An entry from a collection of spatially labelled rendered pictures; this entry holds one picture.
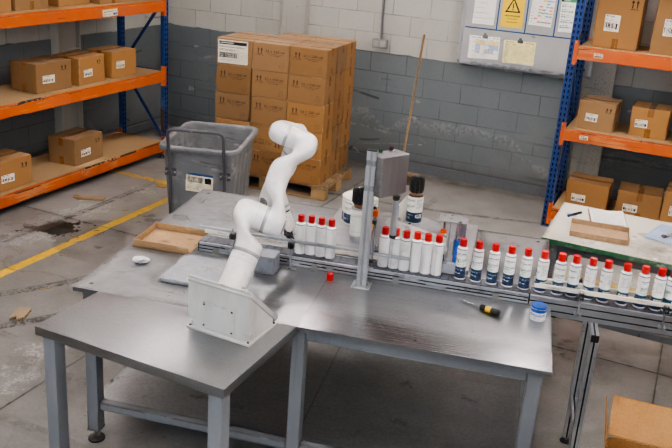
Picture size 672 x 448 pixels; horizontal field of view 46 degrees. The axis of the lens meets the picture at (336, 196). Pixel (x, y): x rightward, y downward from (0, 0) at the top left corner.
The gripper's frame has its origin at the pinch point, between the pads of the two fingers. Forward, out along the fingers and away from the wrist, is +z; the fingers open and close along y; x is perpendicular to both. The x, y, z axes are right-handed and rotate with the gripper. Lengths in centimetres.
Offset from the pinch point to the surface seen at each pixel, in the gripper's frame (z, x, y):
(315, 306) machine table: 19, -20, -44
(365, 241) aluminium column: 2.3, -42.0, -16.7
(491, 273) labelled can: 34, -93, -3
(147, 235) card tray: -16, 78, 2
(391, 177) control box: -24, -61, -13
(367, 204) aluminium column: -15, -47, -16
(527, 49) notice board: -12, -114, 425
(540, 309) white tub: 46, -113, -23
